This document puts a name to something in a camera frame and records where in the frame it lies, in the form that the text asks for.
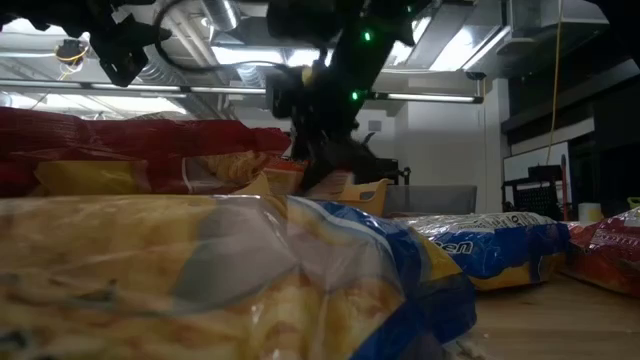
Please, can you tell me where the blue Maruchan noodle packet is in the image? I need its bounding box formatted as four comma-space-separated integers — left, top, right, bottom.
0, 193, 479, 360
394, 211, 571, 292

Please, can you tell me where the silver air duct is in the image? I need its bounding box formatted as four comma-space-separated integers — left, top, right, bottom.
199, 0, 242, 32

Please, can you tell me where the grey-brown plastic bin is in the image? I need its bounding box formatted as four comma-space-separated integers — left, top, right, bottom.
382, 184, 479, 219

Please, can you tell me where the yellow black cable reel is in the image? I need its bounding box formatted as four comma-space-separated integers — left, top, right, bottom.
53, 38, 92, 67

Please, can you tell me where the black crate rack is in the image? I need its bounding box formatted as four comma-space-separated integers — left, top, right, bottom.
501, 164, 569, 222

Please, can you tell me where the yellow hanging cable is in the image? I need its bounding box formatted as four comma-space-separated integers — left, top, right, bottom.
547, 0, 565, 151

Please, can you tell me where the whiteboard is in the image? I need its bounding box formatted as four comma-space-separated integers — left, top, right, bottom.
502, 141, 571, 201

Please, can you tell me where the white roll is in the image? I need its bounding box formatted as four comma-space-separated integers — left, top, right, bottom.
577, 201, 605, 224

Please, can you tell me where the yellow-orange plastic bin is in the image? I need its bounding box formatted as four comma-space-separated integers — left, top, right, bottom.
334, 178, 394, 219

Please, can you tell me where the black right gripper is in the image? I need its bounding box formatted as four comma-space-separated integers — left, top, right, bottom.
267, 64, 385, 192

